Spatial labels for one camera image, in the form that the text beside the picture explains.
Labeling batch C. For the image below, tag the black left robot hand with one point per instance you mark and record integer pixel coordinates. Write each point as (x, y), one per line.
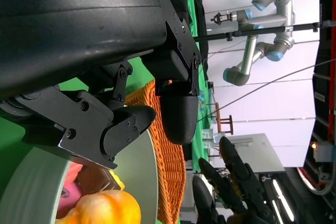
(65, 24)

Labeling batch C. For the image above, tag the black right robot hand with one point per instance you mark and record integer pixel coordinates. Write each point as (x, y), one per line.
(244, 187)

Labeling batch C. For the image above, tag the grey-green bowl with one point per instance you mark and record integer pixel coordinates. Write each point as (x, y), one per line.
(139, 161)

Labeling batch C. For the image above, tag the oval orange swirl bread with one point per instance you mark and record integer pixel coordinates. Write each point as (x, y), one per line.
(110, 208)

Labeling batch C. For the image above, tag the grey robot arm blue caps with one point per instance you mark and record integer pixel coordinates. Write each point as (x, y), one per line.
(262, 20)

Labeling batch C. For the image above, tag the orange wicker basket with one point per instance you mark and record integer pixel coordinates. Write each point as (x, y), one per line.
(168, 161)

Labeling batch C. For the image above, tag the yellow cream cake slice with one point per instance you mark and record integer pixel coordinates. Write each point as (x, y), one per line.
(118, 182)

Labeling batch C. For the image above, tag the chocolate layer cake piece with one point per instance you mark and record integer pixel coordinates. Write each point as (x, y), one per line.
(92, 179)

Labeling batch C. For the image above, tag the magenta cake slice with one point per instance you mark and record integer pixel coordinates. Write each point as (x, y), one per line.
(68, 197)

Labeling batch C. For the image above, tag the grey monitor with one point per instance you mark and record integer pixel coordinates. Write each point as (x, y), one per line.
(262, 153)

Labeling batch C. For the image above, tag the small labelled white box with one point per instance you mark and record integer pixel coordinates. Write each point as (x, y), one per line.
(208, 137)

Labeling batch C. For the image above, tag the brown wooden rack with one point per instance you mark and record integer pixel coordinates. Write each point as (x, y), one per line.
(227, 125)

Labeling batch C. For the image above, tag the green printed cloth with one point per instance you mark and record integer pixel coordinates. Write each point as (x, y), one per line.
(198, 134)

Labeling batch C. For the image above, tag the green tablecloth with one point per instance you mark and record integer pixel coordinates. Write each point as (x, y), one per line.
(10, 134)

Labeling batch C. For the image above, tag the black pole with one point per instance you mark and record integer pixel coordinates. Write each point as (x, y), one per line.
(262, 31)

